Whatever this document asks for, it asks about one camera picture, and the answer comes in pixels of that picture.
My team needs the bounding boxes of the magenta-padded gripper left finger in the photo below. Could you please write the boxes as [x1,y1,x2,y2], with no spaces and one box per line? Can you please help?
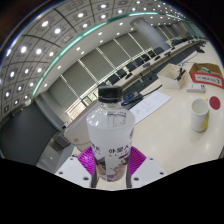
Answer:
[54,145,98,188]

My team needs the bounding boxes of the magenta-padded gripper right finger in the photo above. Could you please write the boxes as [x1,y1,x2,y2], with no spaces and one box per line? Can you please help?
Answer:
[125,145,167,190]

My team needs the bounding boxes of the clear plastic drink bottle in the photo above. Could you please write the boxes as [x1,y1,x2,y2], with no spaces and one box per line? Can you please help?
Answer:
[85,85,136,183]

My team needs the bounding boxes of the grey boxy monitor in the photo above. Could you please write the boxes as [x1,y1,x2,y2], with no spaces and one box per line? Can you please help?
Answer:
[52,132,72,150]

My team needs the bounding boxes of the white and yellow mug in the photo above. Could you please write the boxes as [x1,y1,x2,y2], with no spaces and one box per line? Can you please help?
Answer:
[190,97,211,134]

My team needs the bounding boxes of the row of black office chairs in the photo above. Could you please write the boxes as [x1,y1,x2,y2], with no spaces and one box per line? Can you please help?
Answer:
[99,46,168,88]

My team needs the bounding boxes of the black item in white box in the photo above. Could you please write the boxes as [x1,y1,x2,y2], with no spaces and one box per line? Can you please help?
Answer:
[175,68,186,81]

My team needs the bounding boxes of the open red-sided cardboard box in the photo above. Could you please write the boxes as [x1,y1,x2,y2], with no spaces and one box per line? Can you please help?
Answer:
[188,62,224,89]

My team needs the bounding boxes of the round ceiling lights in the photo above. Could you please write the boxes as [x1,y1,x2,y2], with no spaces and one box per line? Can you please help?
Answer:
[0,0,188,111]

